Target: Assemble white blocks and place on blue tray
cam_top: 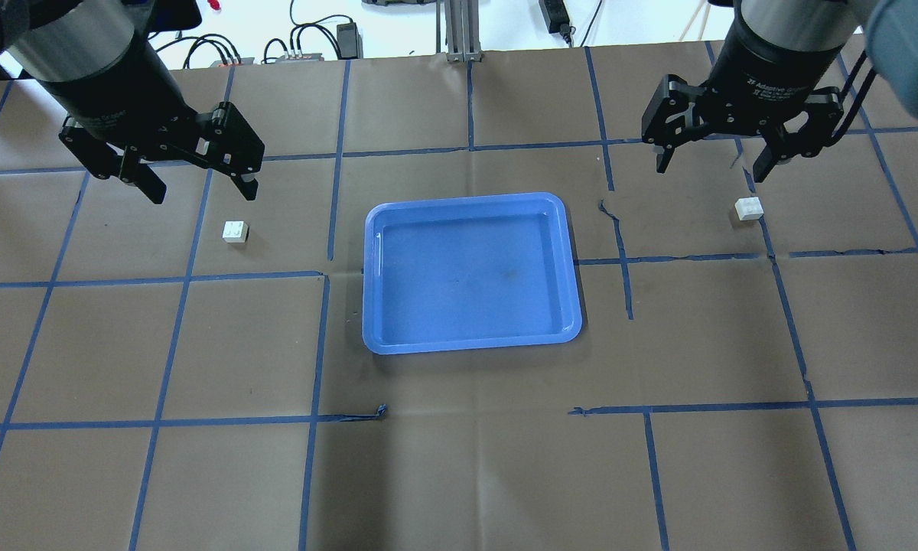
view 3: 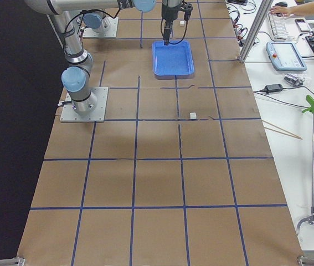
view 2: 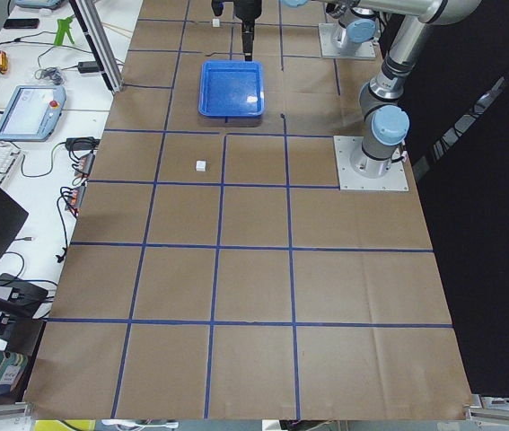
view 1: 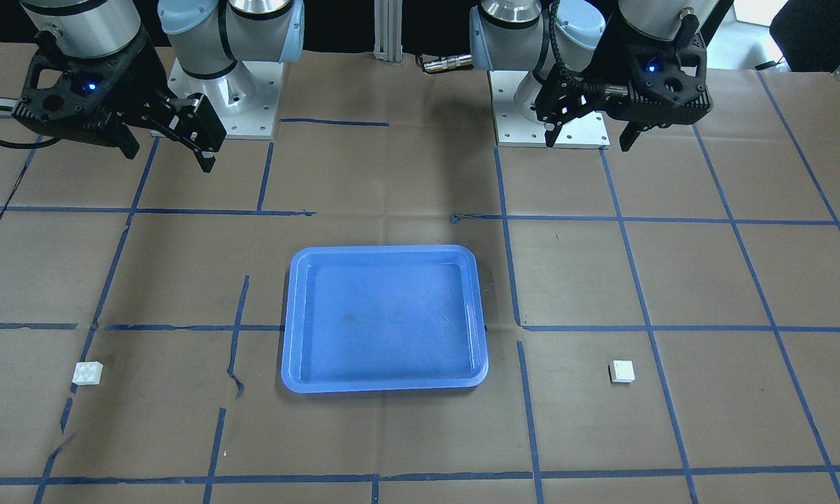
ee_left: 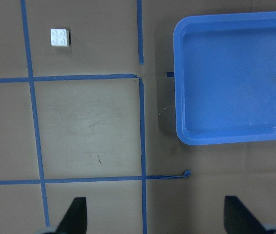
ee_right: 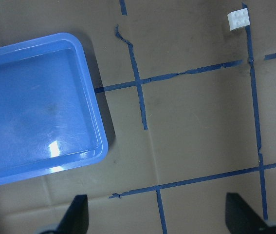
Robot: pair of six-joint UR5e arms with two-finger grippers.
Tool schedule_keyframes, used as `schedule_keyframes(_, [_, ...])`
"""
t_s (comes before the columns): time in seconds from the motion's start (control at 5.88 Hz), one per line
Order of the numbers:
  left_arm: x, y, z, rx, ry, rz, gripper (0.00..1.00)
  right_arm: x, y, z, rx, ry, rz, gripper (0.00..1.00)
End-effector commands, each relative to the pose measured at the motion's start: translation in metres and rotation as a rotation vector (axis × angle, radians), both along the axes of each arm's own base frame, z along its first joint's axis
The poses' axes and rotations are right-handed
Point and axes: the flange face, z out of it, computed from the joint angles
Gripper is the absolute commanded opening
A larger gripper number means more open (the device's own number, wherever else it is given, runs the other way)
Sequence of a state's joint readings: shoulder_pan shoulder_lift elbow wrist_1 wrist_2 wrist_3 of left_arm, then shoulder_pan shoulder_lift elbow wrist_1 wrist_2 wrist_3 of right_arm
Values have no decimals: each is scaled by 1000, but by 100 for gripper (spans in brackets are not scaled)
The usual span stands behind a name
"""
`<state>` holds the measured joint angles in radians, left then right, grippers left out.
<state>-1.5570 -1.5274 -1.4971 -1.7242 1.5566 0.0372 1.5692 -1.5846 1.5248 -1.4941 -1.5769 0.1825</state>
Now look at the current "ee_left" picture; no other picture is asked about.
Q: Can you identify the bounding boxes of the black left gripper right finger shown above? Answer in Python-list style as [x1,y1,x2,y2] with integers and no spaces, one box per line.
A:
[223,195,269,234]

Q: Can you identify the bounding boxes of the blue plastic tray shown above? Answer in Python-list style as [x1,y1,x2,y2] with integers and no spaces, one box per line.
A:
[173,11,276,145]

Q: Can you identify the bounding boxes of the white toy building block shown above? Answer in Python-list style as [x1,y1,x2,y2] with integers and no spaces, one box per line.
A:
[50,29,70,47]

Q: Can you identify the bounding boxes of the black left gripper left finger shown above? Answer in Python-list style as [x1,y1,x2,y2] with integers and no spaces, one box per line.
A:
[55,197,87,234]

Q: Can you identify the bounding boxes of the brown paper table cover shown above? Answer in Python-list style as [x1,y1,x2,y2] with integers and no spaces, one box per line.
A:
[0,0,276,234]

